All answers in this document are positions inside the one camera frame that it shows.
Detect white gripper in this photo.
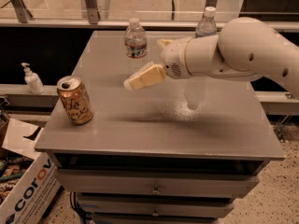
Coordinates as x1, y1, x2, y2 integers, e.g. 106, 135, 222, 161
123, 37, 191, 91

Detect white cardboard box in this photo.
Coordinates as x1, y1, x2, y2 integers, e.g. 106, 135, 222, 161
0, 119, 61, 224

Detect white pump dispenser bottle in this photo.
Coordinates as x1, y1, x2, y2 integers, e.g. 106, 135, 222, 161
21, 63, 45, 94

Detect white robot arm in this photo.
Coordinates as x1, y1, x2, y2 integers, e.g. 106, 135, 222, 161
124, 17, 299, 98

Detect gold soda can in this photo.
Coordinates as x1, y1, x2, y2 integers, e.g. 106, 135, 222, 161
57, 76, 93, 125

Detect water bottle white blue label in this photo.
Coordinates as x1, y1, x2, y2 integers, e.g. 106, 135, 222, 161
195, 7, 217, 37

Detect grey drawer cabinet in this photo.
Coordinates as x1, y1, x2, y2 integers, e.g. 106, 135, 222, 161
36, 31, 284, 224

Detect black cables under cabinet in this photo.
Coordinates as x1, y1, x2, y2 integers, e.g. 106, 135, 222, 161
69, 191, 93, 224

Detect clear water bottle red label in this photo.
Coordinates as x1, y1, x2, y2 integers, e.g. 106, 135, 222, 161
124, 18, 148, 76

